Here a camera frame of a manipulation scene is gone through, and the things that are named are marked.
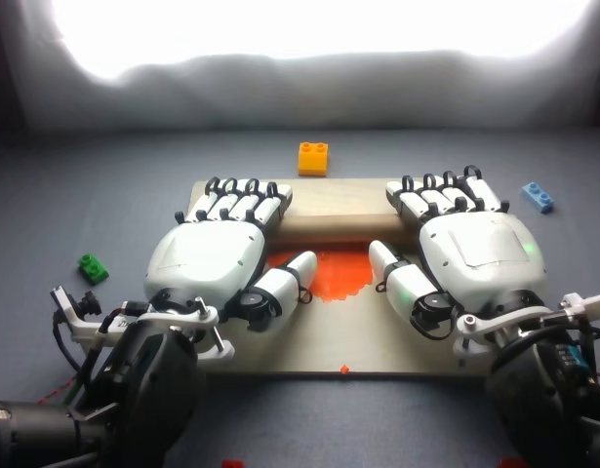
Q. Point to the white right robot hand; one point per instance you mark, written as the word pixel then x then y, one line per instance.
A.
pixel 480 253

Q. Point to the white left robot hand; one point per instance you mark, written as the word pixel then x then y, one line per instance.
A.
pixel 202 263

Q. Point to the wooden rolling pin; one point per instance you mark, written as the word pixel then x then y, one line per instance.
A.
pixel 338 226

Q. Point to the blue toy block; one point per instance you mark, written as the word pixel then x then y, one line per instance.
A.
pixel 538 197

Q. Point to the green toy block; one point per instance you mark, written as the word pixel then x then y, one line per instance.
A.
pixel 93 269

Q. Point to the grey table cloth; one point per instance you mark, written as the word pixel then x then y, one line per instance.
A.
pixel 85 195

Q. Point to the flat orange play dough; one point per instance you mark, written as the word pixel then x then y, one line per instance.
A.
pixel 338 278

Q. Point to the light wooden board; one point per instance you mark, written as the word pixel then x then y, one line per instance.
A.
pixel 329 341

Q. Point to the yellow toy block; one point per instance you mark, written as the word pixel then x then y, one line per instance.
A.
pixel 313 161

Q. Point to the white backdrop cloth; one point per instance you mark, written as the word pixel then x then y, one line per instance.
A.
pixel 299 92

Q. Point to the small red toy block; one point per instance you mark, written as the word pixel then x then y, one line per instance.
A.
pixel 233 463

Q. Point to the red star-shaped toy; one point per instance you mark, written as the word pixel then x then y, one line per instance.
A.
pixel 511 463

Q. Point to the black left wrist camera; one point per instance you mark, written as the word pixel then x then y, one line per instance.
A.
pixel 87 303

